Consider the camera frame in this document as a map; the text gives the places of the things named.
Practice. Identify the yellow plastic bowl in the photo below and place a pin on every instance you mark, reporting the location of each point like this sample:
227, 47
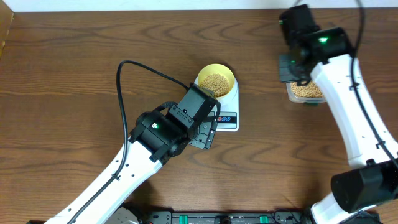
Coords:
215, 68

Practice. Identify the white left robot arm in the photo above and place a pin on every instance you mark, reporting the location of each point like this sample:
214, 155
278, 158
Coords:
158, 135

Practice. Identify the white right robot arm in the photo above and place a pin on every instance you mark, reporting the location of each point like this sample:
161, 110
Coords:
328, 59

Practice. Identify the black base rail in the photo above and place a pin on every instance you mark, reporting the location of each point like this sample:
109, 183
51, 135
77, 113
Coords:
280, 216

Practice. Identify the white digital kitchen scale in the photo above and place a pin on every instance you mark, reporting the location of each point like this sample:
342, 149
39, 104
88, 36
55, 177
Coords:
228, 119

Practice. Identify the clear plastic soybean container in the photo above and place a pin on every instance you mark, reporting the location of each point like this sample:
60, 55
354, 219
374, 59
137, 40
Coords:
305, 94

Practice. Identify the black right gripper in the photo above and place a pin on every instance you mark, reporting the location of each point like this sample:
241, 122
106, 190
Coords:
283, 74

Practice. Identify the soybeans in bowl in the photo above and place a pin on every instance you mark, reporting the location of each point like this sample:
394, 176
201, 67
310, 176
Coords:
216, 83

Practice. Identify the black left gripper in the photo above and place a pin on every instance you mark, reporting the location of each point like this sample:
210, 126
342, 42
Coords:
206, 135

